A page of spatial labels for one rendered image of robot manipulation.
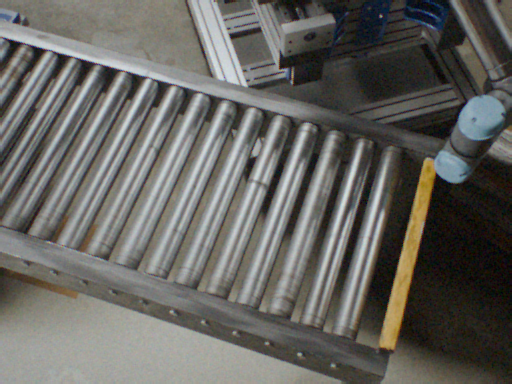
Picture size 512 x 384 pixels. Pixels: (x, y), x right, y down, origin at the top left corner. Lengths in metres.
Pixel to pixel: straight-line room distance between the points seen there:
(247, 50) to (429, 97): 0.66
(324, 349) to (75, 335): 1.09
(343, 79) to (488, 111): 1.10
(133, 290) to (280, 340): 0.30
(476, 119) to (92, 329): 1.38
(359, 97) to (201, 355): 1.01
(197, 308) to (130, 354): 0.85
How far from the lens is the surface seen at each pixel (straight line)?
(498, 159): 1.88
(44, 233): 1.38
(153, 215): 1.35
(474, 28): 1.32
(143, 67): 1.56
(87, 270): 1.32
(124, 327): 2.11
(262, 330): 1.24
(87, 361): 2.11
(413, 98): 2.28
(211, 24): 2.42
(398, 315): 1.25
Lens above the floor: 1.98
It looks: 61 degrees down
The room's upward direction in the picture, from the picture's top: straight up
